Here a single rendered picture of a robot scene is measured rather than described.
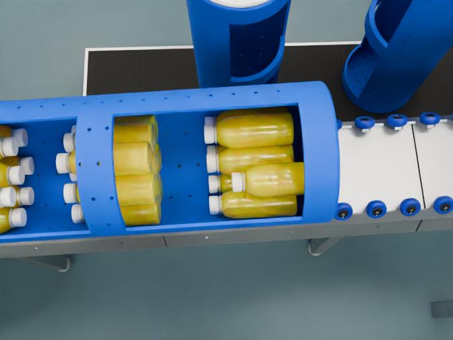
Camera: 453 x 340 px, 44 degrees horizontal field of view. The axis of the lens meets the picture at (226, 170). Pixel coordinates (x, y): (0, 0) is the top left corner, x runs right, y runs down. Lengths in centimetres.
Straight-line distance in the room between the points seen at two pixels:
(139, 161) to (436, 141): 70
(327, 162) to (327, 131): 6
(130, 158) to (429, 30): 95
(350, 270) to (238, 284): 43
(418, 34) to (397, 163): 48
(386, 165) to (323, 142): 36
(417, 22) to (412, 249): 98
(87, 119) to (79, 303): 130
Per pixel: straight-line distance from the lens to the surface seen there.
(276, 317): 218
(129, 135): 112
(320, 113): 102
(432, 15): 161
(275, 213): 114
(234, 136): 111
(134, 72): 227
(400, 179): 134
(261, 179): 108
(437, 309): 223
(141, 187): 109
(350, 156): 133
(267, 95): 105
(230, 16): 137
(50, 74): 252
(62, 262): 219
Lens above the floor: 217
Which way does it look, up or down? 75 degrees down
